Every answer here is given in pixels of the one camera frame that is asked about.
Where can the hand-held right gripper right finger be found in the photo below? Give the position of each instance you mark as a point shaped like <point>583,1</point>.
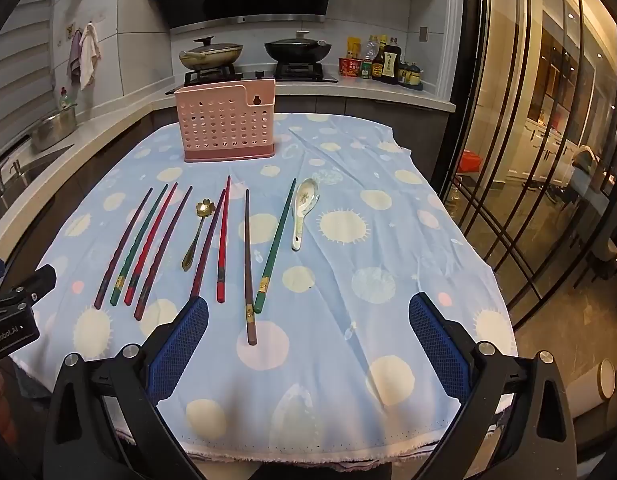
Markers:
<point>438,345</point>

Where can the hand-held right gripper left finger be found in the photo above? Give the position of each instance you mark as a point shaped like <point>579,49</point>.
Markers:
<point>181,345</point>

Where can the brown chopstick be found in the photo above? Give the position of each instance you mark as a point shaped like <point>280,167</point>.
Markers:
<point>249,266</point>

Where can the red chopstick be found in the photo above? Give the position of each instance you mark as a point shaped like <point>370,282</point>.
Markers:
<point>225,239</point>
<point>152,243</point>

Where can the green chopstick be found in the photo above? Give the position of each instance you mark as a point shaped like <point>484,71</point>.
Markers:
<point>277,245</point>
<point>140,244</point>

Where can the gold flower spoon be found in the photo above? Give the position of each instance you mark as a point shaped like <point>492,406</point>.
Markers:
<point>204,207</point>

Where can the white ceramic soup spoon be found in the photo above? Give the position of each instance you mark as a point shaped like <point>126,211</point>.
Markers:
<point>307,197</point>

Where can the pink perforated utensil holder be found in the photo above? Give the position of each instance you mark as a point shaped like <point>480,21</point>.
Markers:
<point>223,125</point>

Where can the blue dotted tablecloth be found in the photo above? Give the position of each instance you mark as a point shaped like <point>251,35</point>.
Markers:
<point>338,240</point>

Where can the stainless steel pot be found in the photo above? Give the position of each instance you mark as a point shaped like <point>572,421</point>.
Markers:
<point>53,127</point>

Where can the round white object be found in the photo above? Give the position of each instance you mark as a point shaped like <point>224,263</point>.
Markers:
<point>606,379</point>

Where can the dish soap bottle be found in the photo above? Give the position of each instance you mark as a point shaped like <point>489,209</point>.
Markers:
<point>64,100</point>

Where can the red bag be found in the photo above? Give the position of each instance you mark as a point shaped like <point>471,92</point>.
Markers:
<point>471,161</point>

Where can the window blind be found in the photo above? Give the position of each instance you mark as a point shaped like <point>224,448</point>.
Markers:
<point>23,60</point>

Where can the glass sliding door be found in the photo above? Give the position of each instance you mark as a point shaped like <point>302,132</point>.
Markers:
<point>538,135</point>

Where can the purple hanging towel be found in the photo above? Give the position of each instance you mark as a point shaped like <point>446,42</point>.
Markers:
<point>76,52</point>

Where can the white hanging towel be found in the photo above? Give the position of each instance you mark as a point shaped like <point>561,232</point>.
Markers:
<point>90,55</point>

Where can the black gas stove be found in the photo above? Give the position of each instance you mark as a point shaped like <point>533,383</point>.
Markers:
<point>203,77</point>

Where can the small yellow label jar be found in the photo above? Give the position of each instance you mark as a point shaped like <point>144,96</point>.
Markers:
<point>378,71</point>

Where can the large dark soy sauce bottle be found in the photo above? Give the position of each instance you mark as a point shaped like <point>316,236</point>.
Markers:
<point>391,65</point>

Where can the beige pan with lid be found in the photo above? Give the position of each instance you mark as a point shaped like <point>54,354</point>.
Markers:
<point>211,55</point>

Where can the red instant noodle cup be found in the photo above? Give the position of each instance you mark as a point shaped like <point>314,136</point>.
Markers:
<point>349,67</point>

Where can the clear plastic bottle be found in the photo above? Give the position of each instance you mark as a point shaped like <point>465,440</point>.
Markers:
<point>371,51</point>

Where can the amber sauce bottle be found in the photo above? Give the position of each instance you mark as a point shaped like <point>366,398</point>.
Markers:
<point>382,42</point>

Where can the yellow seasoning packet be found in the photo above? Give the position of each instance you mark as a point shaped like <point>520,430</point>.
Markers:
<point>354,47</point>

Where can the black wok with lid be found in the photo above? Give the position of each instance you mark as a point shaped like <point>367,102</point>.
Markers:
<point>298,50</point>

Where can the grey wall socket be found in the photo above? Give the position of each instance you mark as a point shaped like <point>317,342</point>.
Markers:
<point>424,33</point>

